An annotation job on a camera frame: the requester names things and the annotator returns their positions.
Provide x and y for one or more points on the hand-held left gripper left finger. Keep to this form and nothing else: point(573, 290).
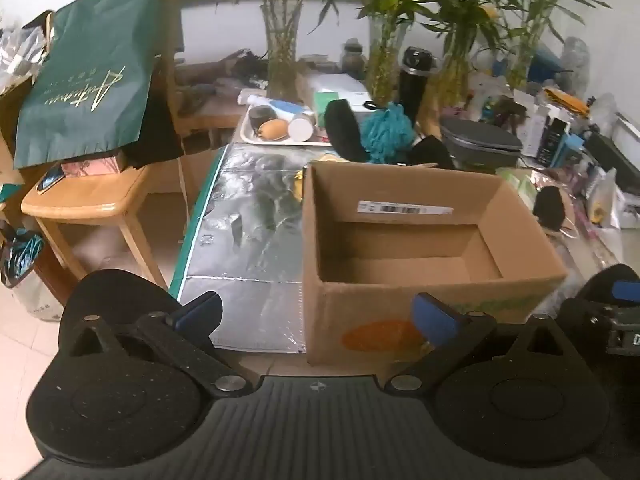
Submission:
point(200, 310)

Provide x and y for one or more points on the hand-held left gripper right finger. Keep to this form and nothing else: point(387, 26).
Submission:
point(432, 317)

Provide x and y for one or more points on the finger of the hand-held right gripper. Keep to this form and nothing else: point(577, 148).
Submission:
point(625, 291)

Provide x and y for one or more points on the brown cardboard box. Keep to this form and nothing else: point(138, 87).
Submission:
point(390, 240)

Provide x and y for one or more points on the black cloth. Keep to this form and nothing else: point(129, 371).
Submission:
point(432, 152)

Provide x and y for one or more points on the teal mesh bath loofah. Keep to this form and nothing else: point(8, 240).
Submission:
point(387, 132)

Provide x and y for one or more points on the black fuzzy roll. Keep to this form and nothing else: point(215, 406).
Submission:
point(345, 130)

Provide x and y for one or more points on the black face mask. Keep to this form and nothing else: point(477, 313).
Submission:
point(550, 207)

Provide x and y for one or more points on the black flat device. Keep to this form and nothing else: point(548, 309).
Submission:
point(612, 157)

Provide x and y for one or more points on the small blue box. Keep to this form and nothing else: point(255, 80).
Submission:
point(570, 150)

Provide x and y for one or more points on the wooden chair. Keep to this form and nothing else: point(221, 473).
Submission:
point(85, 195)

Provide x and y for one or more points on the tall black box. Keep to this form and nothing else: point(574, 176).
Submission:
point(554, 140)

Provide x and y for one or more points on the white bag with teal contents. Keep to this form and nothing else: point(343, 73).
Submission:
point(25, 270)

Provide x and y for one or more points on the pink box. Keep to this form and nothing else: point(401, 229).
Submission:
point(92, 165)

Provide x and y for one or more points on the white tray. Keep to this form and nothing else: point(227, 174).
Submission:
point(247, 134)

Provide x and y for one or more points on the tall white box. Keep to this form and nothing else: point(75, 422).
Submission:
point(535, 130)

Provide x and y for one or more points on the black garment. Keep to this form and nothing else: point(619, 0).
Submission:
point(155, 130)

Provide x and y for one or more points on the orange makeup sponge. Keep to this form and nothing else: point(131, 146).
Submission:
point(274, 130)

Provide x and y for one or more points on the orange yellow packet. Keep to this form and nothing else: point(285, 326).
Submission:
point(567, 101)

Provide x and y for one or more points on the dark grey round puff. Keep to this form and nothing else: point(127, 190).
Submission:
point(260, 117)

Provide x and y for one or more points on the low wooden table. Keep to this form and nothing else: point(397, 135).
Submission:
point(215, 107)

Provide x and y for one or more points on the white round jar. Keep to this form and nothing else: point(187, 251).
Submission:
point(301, 127)

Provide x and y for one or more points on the white and blue tube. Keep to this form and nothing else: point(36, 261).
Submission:
point(280, 106)

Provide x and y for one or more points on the black thermos bottle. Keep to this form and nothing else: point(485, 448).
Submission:
point(415, 85)

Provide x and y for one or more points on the blue plastic item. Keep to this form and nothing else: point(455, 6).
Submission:
point(547, 65)

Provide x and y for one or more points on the glass vase with lucky bamboo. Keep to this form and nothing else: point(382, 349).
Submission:
point(520, 60)
point(282, 55)
point(457, 75)
point(385, 60)

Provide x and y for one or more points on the white box with green sticker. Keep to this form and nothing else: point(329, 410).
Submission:
point(340, 85)

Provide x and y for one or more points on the dark green paper bag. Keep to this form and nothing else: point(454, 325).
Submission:
point(90, 85)

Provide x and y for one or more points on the dark glass jar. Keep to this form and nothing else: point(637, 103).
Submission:
point(354, 55)

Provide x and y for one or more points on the clear plastic bags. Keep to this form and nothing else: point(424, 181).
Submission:
point(20, 55)

